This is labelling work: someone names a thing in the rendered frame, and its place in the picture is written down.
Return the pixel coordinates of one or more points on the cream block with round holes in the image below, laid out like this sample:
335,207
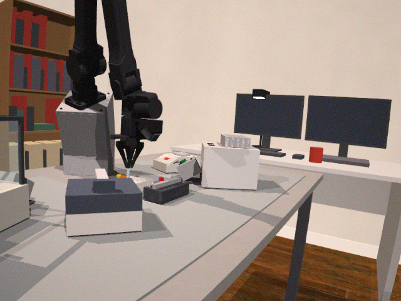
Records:
168,162

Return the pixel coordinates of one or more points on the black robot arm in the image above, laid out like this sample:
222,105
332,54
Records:
86,60

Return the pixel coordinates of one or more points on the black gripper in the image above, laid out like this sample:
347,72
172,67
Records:
129,144

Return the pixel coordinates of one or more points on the grey flat mat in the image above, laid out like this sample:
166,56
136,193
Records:
39,262

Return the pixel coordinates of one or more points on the white tube rack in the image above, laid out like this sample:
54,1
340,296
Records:
143,181

